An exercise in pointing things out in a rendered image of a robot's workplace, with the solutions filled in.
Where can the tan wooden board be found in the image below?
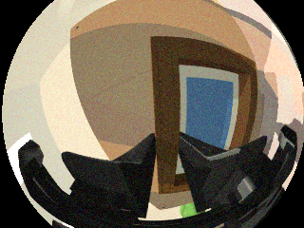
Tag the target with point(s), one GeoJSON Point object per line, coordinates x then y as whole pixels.
{"type": "Point", "coordinates": [111, 66]}

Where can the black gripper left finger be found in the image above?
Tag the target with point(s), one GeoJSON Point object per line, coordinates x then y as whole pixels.
{"type": "Point", "coordinates": [131, 174]}

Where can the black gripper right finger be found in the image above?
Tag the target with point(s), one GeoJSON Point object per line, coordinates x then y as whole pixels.
{"type": "Point", "coordinates": [208, 168]}

